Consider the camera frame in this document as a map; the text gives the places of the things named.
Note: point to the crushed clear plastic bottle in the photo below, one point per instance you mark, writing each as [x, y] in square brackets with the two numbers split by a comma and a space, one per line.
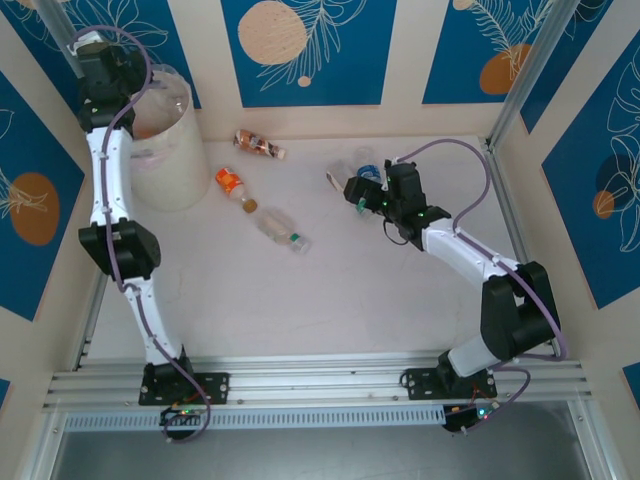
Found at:
[364, 154]

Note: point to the brown patterned plastic bottle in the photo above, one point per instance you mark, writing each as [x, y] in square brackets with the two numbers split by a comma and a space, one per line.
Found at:
[255, 142]

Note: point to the orange label plastic bottle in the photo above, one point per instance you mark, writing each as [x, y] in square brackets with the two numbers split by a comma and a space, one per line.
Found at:
[227, 180]

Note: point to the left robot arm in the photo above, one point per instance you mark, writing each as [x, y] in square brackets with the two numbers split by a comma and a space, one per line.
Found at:
[107, 170]

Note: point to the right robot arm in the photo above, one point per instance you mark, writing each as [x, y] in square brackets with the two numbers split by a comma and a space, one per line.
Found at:
[460, 245]

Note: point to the clear plastic bin liner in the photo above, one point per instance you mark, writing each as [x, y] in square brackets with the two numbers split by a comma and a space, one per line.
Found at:
[150, 155]

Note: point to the white plastic waste bin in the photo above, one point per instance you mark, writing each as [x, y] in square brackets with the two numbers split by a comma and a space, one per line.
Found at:
[175, 165]

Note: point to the small controller board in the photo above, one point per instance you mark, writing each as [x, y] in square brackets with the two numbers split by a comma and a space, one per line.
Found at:
[470, 415]
[182, 413]

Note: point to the grey metal sheet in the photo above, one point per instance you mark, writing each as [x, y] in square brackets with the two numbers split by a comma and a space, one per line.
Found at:
[325, 455]

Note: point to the aluminium frame post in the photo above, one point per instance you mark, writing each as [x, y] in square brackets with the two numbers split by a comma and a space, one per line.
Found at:
[530, 70]
[60, 25]

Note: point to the aluminium side rail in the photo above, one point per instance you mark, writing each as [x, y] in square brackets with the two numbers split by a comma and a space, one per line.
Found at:
[506, 200]
[92, 320]

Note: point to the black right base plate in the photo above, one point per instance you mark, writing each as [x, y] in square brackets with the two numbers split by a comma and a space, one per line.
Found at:
[420, 382]

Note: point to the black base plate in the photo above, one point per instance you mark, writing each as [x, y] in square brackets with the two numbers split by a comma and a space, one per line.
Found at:
[420, 382]
[215, 387]

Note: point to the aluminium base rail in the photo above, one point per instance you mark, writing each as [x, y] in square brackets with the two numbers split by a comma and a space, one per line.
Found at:
[320, 380]

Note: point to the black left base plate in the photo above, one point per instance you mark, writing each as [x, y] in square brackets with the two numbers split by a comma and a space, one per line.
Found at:
[215, 387]

